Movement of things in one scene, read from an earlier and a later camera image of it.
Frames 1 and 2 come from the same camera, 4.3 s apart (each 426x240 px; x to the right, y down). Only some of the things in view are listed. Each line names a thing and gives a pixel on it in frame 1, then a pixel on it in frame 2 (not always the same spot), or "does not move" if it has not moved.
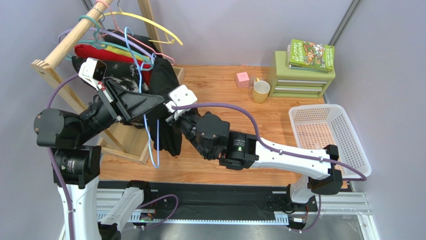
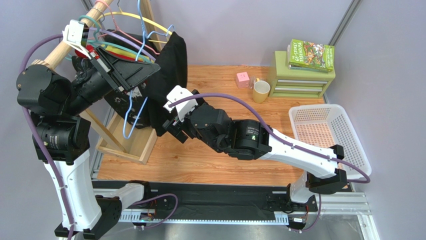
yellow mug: (260, 91) does not move
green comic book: (307, 56) does not move
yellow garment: (125, 52) does not move
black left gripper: (123, 105) → (130, 73)
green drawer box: (287, 83) does not move
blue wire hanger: (156, 163) → (145, 36)
